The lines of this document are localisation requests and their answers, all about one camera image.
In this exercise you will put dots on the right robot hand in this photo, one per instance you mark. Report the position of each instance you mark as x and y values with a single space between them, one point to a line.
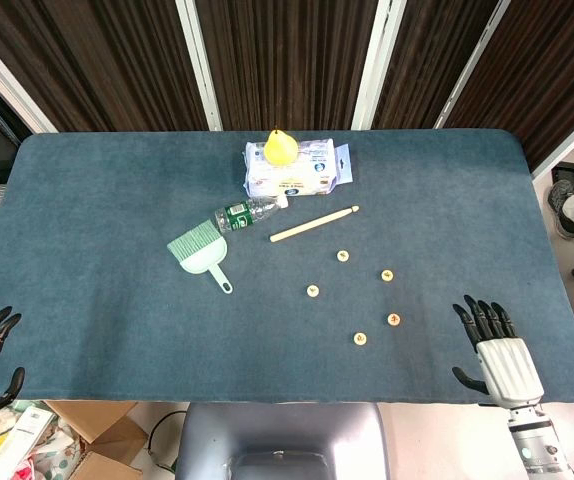
509 367

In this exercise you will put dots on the wooden disc bottom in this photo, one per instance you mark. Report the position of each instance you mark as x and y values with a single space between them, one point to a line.
360 339

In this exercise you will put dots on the wooden disc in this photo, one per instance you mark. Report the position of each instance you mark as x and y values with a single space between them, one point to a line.
393 319
387 275
360 339
343 256
312 290

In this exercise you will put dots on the mint green hand brush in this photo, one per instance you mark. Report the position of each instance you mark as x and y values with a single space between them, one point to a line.
199 257

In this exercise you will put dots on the white printed carton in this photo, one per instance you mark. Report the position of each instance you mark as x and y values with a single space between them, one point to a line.
24 435

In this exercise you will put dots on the blue table cloth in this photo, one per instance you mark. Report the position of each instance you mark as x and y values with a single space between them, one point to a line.
92 250

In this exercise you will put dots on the brown cardboard box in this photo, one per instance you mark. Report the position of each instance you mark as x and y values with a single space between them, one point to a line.
112 430

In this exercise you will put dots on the grey patterned sneaker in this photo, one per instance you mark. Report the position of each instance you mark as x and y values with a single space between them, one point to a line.
559 205

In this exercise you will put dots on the wooden drumstick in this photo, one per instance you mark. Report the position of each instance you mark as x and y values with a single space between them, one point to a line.
312 224

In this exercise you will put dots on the clear bottle green label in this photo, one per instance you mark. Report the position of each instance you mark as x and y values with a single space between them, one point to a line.
239 215

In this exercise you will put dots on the purple white tissue pack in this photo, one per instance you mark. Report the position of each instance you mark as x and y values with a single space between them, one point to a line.
292 180

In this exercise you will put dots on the dark slatted screen panel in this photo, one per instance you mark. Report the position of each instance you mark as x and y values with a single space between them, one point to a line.
542 65
287 60
92 60
427 60

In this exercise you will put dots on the yellow pear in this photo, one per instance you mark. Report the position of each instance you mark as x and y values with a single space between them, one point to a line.
281 149

